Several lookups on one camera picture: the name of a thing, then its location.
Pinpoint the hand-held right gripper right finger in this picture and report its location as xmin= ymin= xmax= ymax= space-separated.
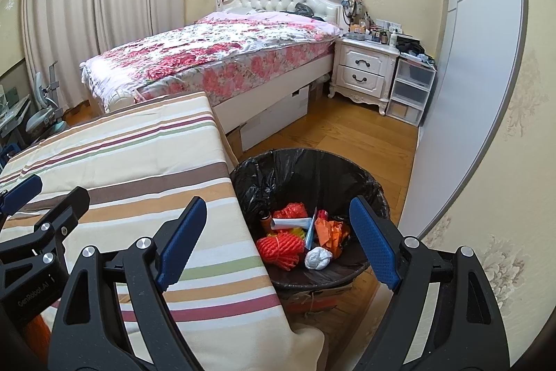
xmin=350 ymin=196 xmax=510 ymax=371

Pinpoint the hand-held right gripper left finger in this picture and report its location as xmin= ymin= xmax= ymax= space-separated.
xmin=47 ymin=196 xmax=208 ymax=371

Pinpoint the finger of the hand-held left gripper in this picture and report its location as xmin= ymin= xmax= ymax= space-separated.
xmin=0 ymin=186 xmax=91 ymax=267
xmin=0 ymin=175 xmax=43 ymax=215

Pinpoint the orange foil wrapper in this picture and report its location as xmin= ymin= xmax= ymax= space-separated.
xmin=324 ymin=221 xmax=352 ymax=259

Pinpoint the orange paper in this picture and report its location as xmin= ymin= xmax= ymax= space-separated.
xmin=313 ymin=219 xmax=335 ymax=243

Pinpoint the white tissue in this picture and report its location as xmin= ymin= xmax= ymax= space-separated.
xmin=304 ymin=246 xmax=333 ymax=271

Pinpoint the blue and white packet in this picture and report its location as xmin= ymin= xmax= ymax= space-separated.
xmin=270 ymin=218 xmax=314 ymax=233

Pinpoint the black lined trash bin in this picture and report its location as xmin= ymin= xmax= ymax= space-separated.
xmin=229 ymin=148 xmax=390 ymax=291

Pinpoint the grey office chair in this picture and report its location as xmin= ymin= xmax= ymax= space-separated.
xmin=24 ymin=62 xmax=66 ymax=137

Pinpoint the white storage box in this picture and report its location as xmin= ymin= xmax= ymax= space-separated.
xmin=239 ymin=86 xmax=310 ymax=152

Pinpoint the clear plastic drawer unit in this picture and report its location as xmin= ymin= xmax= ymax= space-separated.
xmin=386 ymin=56 xmax=436 ymax=127

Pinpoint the white nightstand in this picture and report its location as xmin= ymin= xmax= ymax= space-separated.
xmin=328 ymin=36 xmax=400 ymax=115

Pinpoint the grey sliding wardrobe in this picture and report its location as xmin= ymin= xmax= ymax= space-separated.
xmin=397 ymin=0 xmax=528 ymax=241

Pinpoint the floral bedspread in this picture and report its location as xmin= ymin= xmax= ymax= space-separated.
xmin=80 ymin=12 xmax=342 ymax=111

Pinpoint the black pouch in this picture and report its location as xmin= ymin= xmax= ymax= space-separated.
xmin=397 ymin=36 xmax=426 ymax=55

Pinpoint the clutter of bedside bottles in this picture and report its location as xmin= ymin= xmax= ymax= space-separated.
xmin=341 ymin=0 xmax=435 ymax=63

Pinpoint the pink bedding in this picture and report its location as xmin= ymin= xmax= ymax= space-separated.
xmin=195 ymin=11 xmax=342 ymax=33

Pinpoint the black cloth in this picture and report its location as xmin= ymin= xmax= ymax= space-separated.
xmin=293 ymin=3 xmax=324 ymax=21

